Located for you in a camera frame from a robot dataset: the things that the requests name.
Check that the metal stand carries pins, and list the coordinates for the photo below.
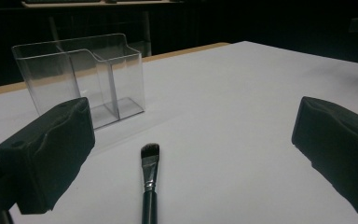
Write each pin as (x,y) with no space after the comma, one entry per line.
(146,32)

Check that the black makeup brush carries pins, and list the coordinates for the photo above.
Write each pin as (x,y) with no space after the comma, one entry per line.
(149,183)

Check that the clear acrylic organizer box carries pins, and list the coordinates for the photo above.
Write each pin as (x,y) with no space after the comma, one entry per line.
(84,77)

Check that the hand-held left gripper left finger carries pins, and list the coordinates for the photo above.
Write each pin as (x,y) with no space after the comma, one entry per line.
(46,155)

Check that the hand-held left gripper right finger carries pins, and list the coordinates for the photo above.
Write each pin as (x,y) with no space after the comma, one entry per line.
(338,146)

